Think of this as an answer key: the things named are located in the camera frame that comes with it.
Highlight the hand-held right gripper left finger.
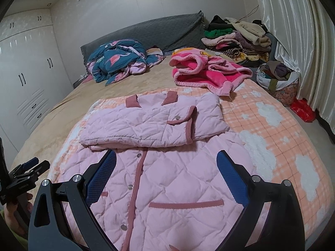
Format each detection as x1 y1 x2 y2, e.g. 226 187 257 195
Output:
27 149 117 251

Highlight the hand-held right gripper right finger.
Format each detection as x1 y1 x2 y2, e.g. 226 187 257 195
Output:
216 150 305 251

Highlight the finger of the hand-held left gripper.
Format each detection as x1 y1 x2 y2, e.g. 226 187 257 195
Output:
22 161 50 182
10 157 40 177

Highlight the pink quilted jacket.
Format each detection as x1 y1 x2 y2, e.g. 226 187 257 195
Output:
48 91 270 251

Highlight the pile of folded clothes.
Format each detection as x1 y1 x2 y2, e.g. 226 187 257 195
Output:
201 15 273 67

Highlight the person's left hand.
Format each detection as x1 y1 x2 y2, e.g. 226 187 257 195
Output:
5 193 34 232

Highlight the peach plaid cloud blanket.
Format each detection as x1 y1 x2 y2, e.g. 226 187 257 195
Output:
48 80 331 251

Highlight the beige bed sheet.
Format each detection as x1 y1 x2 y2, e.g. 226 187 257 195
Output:
12 50 210 178

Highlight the white wardrobe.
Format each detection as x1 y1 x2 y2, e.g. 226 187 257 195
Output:
0 14 74 154

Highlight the red plastic bag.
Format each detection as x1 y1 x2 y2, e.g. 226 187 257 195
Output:
290 98 317 122

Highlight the floral fabric laundry basket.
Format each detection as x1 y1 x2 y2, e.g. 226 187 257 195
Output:
256 61 300 107

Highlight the pink fleece blanket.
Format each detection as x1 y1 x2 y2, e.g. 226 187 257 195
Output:
169 47 253 96

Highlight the blue flamingo print quilt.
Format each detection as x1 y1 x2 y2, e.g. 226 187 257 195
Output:
85 39 167 87

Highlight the shiny white curtain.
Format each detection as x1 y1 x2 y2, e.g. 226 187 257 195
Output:
255 0 335 145

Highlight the grey padded headboard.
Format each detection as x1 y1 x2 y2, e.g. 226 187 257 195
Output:
73 10 207 88

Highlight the thin black wall cable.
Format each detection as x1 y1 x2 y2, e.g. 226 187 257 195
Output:
242 5 260 21

